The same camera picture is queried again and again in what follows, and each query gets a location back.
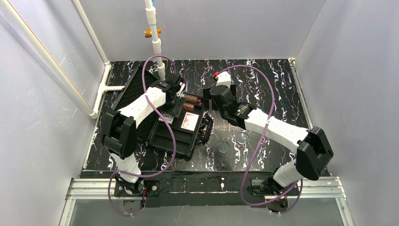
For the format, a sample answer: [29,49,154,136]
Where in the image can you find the orange black poker chip stack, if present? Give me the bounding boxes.
[183,103,195,112]

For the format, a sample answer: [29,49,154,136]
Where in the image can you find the red playing card box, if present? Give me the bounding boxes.
[181,112,199,131]

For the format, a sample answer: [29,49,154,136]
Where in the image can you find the black poker set case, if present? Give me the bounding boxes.
[113,66,213,160]

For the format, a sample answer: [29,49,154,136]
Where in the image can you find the blue playing card box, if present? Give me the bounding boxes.
[158,113,175,125]

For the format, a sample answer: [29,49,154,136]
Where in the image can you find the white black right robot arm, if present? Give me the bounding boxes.
[203,85,334,195]

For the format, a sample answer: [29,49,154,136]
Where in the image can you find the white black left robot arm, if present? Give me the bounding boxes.
[100,73,185,195]

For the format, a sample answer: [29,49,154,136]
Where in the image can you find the brown poker chip stack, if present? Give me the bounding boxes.
[185,95,198,104]

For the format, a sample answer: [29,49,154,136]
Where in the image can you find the clear acrylic dealer button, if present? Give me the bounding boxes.
[235,131,249,145]

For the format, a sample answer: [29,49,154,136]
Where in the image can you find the clear acrylic blind button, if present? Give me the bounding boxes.
[217,141,230,153]

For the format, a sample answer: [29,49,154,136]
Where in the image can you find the white pvc pipe pole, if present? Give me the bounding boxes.
[145,0,166,81]

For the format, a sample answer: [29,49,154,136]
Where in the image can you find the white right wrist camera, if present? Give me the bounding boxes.
[214,71,232,88]

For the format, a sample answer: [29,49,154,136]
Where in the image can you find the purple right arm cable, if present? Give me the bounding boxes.
[213,65,303,215]

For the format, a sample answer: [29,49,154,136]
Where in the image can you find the aluminium rail frame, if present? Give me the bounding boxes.
[59,57,354,226]

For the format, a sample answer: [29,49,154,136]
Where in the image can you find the white pipe frame left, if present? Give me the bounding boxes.
[0,0,121,119]

